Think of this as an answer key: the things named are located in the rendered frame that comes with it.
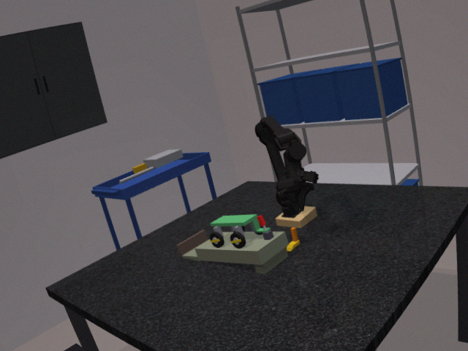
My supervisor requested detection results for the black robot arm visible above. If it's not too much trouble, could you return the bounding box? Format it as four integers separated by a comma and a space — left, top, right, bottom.
255, 116, 319, 218

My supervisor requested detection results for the green wheeled trolley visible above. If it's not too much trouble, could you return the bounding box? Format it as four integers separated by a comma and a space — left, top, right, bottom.
210, 214, 271, 249

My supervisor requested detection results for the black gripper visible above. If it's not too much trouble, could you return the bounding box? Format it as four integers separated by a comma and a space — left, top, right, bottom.
277, 164, 314, 211

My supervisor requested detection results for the red-headed pin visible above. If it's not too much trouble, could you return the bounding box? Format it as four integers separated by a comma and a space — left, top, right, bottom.
257, 215, 266, 230

